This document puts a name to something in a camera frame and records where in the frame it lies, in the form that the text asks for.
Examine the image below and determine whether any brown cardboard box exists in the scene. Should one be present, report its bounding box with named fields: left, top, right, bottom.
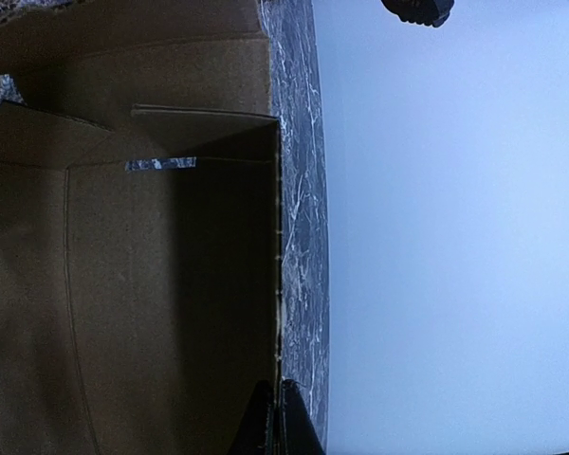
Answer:
left=0, top=1, right=281, bottom=454

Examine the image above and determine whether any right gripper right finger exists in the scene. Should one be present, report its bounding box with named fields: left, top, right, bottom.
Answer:
left=279, top=379, right=323, bottom=455

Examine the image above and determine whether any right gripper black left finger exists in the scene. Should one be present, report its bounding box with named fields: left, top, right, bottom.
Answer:
left=228, top=380, right=273, bottom=455

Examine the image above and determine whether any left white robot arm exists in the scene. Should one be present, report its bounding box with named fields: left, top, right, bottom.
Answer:
left=381, top=0, right=455, bottom=28

